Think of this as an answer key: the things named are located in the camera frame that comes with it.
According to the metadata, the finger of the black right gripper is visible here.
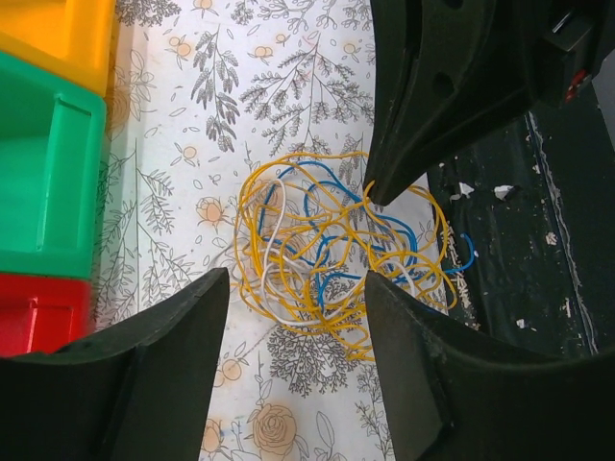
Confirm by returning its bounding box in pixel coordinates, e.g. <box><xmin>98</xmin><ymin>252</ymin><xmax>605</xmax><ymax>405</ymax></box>
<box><xmin>369</xmin><ymin>0</ymin><xmax>422</xmax><ymax>181</ymax></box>

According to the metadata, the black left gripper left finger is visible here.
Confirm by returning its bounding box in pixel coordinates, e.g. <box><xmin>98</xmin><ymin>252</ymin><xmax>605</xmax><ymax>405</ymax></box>
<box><xmin>1</xmin><ymin>268</ymin><xmax>230</xmax><ymax>460</ymax></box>

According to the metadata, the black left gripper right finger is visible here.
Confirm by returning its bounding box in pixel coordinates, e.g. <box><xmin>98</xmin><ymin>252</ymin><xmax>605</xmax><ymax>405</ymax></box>
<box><xmin>365</xmin><ymin>272</ymin><xmax>614</xmax><ymax>460</ymax></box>

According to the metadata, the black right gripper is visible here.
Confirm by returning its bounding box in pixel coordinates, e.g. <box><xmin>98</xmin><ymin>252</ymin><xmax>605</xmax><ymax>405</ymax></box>
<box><xmin>367</xmin><ymin>1</ymin><xmax>614</xmax><ymax>206</ymax></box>

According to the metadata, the white cable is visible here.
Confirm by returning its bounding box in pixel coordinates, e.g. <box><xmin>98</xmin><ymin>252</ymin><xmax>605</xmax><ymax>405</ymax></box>
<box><xmin>261</xmin><ymin>180</ymin><xmax>419</xmax><ymax>328</ymax></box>

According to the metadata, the yellow cable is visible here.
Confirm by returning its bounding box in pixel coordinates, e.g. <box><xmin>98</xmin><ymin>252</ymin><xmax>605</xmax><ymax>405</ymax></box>
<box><xmin>233</xmin><ymin>151</ymin><xmax>457</xmax><ymax>362</ymax></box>

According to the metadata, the red plastic bin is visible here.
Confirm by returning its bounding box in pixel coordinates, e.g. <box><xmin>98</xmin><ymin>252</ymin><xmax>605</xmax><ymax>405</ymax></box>
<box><xmin>1</xmin><ymin>273</ymin><xmax>94</xmax><ymax>357</ymax></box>

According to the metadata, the right green plastic bin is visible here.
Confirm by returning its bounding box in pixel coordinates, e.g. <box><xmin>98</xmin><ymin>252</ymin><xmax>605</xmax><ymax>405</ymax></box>
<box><xmin>1</xmin><ymin>54</ymin><xmax>106</xmax><ymax>279</ymax></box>

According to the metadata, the yellow plastic bin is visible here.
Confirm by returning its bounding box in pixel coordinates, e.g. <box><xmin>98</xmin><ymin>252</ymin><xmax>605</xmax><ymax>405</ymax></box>
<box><xmin>1</xmin><ymin>0</ymin><xmax>115</xmax><ymax>96</ymax></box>

